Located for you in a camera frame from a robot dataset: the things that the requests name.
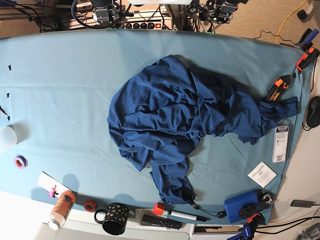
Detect dark blue t-shirt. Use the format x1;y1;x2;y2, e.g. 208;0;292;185
106;54;299;205

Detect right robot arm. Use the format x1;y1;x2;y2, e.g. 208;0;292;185
70;0;134;30

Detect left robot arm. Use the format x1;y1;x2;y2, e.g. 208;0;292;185
199;0;249;34

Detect orange red cube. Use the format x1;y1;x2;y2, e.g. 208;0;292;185
153;202;166;216

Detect white marker pen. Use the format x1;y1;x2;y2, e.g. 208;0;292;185
168;210;208;222

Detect black remote control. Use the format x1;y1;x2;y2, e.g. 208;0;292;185
141;215;183;230

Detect white power strip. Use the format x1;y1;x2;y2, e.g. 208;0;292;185
111;7;175;30

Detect black mug gold dots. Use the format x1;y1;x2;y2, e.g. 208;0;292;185
94;202;129;236

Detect light blue table cloth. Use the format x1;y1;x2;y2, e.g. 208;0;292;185
0;30;303;210

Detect red tape roll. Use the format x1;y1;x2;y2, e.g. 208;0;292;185
83;200;97;213

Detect white paper card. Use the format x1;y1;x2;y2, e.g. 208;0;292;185
247;161;277;188

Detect blue box with knob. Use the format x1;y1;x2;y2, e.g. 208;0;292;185
223;190;261;224

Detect clear blister pack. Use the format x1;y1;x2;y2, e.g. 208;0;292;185
272;120;290;164

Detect white paper sheet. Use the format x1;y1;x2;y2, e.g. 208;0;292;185
37;171;71;195

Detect orange black utility knife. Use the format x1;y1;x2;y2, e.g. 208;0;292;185
265;74;292;103

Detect pink small toy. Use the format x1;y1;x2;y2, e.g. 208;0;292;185
48;185;59;198

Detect orange supplement bottle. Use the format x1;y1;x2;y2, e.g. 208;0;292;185
48;190;76;231

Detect metal carabiner keyring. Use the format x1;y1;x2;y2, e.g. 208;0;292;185
261;193;278;205

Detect blue orange bottom clamp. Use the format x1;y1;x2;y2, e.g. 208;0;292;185
229;212;265;240

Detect purple tape roll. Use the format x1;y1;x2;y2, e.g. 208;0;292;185
14;155;27;169

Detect translucent plastic cup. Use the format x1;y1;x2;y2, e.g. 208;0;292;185
0;126;18;155

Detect black computer mouse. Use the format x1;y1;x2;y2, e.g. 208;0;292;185
306;95;320;129

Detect orange black clamp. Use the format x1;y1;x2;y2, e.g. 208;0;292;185
296;47;320;74

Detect black adapter block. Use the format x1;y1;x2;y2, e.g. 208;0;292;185
290;199;314;208

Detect blue spring clamp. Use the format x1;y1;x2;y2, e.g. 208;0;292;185
294;28;320;51

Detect black lanyard with clip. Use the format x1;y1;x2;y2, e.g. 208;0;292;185
190;193;227;220

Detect yellow cable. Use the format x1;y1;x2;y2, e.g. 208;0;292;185
275;0;308;45

